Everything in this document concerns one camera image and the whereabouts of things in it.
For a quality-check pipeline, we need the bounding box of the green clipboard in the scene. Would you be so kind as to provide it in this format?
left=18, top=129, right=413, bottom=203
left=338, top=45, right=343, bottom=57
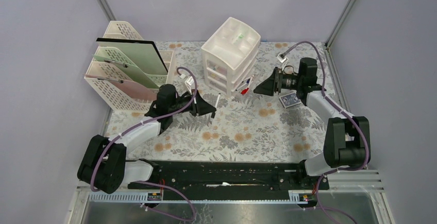
left=93, top=41, right=169, bottom=89

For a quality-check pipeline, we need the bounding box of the blue capped marker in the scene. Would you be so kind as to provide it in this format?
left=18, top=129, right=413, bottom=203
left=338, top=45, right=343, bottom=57
left=236, top=78, right=249, bottom=91

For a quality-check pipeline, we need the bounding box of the white plastic drawer organizer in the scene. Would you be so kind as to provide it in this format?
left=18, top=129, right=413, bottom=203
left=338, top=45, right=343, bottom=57
left=201, top=17, right=261, bottom=97

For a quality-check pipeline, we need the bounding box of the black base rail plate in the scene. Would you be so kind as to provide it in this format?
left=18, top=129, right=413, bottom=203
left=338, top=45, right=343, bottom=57
left=149, top=160, right=318, bottom=201

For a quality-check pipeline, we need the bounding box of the white binder folder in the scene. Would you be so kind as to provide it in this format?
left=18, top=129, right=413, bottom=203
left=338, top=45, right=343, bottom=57
left=96, top=38, right=168, bottom=75

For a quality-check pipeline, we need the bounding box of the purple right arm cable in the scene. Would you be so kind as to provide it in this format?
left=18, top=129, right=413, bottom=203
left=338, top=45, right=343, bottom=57
left=278, top=41, right=371, bottom=224

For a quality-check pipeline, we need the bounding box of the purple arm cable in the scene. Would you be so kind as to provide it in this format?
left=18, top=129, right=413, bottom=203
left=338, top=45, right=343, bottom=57
left=89, top=66, right=199, bottom=222
left=278, top=41, right=371, bottom=224

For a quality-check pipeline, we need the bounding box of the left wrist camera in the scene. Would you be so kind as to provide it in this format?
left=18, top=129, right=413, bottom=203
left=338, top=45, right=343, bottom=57
left=179, top=74, right=195, bottom=94

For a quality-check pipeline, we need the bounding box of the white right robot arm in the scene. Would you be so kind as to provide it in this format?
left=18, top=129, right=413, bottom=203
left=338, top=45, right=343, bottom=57
left=254, top=58, right=371, bottom=189

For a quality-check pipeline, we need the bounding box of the red capped marker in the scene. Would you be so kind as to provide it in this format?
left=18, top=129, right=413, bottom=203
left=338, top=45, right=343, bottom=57
left=247, top=75, right=255, bottom=88

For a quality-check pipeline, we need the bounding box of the blue playing card box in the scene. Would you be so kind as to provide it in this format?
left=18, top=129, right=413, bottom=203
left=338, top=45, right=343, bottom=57
left=279, top=93, right=301, bottom=109

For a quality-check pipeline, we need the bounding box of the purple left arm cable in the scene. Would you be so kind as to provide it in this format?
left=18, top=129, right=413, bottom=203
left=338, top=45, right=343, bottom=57
left=89, top=66, right=199, bottom=222

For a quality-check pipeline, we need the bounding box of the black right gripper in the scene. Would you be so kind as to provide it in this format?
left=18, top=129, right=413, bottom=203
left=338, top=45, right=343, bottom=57
left=253, top=67, right=302, bottom=97

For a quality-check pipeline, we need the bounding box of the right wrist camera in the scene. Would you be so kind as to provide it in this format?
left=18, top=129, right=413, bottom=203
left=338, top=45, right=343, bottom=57
left=276, top=53, right=288, bottom=68

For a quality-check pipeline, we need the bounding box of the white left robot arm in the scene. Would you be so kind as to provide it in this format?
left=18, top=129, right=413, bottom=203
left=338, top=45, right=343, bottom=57
left=77, top=84, right=216, bottom=194

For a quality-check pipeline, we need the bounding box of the pink clipboard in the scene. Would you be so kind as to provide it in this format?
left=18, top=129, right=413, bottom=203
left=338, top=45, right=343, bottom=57
left=85, top=74, right=157, bottom=101

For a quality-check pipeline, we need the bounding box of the red marker pen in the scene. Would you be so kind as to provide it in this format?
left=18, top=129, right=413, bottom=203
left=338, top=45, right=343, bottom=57
left=240, top=87, right=249, bottom=95

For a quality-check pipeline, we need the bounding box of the black marker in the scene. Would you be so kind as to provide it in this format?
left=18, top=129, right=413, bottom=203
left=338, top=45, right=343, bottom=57
left=210, top=93, right=221, bottom=118

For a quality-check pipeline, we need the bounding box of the floral patterned table mat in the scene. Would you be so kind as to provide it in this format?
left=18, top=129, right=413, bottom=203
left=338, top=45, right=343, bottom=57
left=127, top=42, right=326, bottom=162

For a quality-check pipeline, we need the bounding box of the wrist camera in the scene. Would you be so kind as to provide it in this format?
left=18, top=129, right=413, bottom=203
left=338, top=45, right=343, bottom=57
left=276, top=53, right=288, bottom=68
left=179, top=74, right=195, bottom=94

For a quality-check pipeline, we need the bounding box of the white perforated file rack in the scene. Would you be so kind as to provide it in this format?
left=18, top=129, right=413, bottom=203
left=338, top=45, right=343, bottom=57
left=84, top=21, right=177, bottom=113

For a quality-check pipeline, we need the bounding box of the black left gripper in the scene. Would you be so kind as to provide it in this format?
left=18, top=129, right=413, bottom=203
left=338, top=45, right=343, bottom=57
left=169, top=89, right=216, bottom=116

